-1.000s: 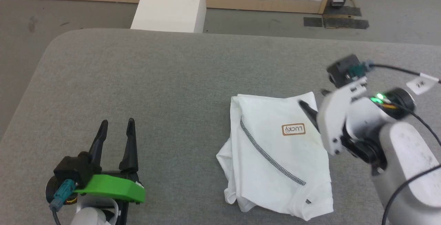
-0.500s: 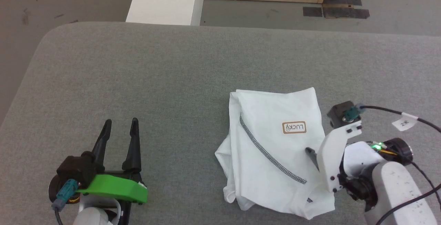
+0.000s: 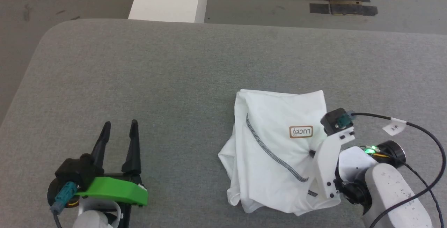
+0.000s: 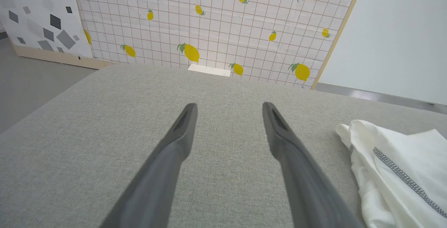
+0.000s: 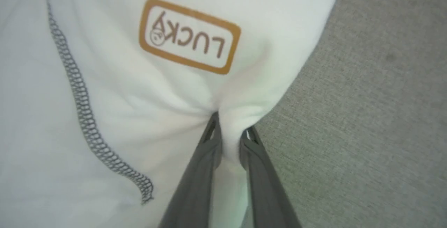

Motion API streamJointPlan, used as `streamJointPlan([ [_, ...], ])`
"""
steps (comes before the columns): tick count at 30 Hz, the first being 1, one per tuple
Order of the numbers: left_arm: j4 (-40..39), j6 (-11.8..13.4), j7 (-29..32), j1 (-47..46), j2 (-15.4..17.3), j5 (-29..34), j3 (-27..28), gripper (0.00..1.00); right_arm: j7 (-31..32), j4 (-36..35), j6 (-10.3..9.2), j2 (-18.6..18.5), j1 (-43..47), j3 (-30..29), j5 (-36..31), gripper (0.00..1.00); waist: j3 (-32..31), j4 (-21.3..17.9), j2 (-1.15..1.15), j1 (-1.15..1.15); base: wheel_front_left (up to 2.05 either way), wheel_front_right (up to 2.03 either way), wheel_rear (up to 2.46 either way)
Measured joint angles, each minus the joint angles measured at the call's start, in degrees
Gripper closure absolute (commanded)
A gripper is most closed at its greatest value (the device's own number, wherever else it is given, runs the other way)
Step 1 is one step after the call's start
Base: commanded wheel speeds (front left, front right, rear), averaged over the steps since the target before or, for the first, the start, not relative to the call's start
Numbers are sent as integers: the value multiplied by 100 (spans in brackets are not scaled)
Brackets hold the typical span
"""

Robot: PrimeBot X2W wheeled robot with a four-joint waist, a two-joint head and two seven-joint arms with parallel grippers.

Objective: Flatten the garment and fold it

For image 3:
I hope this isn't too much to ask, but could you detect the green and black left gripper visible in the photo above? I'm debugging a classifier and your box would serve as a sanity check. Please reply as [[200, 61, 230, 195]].
[[74, 119, 149, 208]]

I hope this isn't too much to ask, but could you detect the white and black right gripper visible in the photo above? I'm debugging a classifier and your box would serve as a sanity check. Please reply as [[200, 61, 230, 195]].
[[309, 146, 373, 215]]

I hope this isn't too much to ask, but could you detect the white garment with braided trim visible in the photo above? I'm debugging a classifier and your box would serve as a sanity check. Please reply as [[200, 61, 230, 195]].
[[218, 89, 341, 216]]

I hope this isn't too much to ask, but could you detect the white right camera bracket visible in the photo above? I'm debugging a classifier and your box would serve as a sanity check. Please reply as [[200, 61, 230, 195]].
[[313, 127, 357, 199]]

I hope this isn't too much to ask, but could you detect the grey left camera cable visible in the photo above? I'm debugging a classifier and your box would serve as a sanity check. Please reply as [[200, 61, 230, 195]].
[[50, 181, 79, 228]]

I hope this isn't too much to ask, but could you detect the white cable label tag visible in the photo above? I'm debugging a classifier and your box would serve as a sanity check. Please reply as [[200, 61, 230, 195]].
[[383, 117, 408, 137]]

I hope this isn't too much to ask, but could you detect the black right camera cable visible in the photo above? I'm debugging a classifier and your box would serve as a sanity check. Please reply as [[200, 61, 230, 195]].
[[349, 112, 447, 228]]

